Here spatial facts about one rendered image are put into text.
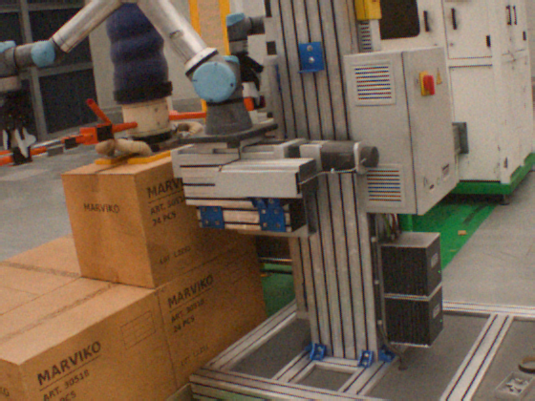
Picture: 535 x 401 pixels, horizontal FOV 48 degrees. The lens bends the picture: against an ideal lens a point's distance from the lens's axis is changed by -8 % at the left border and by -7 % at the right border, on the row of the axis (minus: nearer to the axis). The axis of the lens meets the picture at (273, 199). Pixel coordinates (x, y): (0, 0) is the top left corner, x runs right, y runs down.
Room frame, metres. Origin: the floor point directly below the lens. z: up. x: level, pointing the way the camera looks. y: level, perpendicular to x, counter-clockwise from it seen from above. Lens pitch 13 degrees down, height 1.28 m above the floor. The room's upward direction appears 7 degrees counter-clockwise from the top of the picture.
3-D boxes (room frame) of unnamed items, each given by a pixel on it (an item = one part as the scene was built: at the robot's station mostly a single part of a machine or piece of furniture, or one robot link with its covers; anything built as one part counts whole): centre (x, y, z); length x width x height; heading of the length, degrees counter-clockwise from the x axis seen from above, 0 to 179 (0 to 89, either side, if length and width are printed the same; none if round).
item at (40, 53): (1.93, 0.67, 1.37); 0.11 x 0.11 x 0.08; 86
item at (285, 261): (2.69, 0.21, 0.47); 0.70 x 0.03 x 0.15; 56
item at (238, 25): (2.46, 0.05, 1.37); 0.09 x 0.08 x 0.11; 114
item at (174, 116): (2.16, 0.45, 1.07); 0.93 x 0.30 x 0.04; 144
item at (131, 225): (2.38, 0.43, 0.74); 0.60 x 0.40 x 0.40; 145
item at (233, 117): (2.00, 0.11, 1.09); 0.15 x 0.15 x 0.10
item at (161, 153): (2.33, 0.35, 0.97); 0.34 x 0.10 x 0.05; 144
